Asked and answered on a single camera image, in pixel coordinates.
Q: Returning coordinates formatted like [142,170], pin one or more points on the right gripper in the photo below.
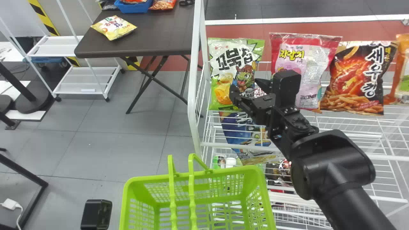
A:
[259,107]

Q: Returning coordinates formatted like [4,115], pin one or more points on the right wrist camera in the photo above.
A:
[286,86]

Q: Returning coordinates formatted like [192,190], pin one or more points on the red snack packet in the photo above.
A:
[278,175]

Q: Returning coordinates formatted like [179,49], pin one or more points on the yellow snack packet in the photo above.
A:
[113,27]
[255,157]

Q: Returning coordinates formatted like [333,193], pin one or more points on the black snack packet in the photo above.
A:
[358,80]

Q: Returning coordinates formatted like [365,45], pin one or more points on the green snack packet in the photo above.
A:
[228,64]

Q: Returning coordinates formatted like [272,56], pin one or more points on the orange snack packet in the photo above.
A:
[163,4]
[403,70]

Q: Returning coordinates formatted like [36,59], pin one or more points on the green basket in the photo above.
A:
[198,204]

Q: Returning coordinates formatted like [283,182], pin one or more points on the blue basket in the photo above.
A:
[132,7]

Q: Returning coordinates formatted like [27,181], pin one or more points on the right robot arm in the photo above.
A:
[332,179]

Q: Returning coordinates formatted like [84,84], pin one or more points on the blue snack packet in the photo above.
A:
[239,131]

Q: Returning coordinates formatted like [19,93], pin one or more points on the yellow black striped post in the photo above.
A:
[43,16]

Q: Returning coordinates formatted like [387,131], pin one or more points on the white charger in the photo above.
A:
[10,204]

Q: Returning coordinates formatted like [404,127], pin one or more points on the pink snack packet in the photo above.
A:
[306,64]

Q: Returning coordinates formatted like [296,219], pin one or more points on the white shelf trolley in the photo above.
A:
[80,80]

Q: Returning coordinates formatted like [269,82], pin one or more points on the dark side table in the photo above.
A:
[153,32]

